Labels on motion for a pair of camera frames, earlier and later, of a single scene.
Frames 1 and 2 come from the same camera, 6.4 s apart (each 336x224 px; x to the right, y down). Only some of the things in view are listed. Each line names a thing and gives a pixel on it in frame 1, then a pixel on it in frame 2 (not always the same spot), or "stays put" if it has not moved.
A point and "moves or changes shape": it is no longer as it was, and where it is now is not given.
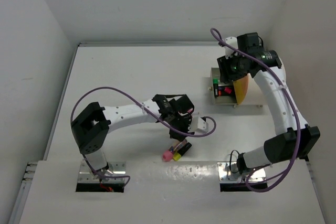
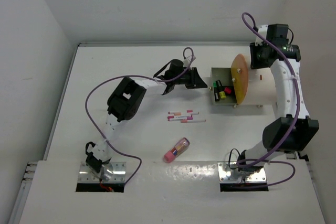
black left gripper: (177, 135) -> (195, 81)
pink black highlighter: (228, 89) stays put
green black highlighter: (215, 82) moves or changes shape
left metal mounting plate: (115, 169) stays put
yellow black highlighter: (177, 156) -> (222, 94)
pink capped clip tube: (168, 155) stays put
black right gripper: (226, 75) -> (255, 64)
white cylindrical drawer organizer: (254, 95) stays put
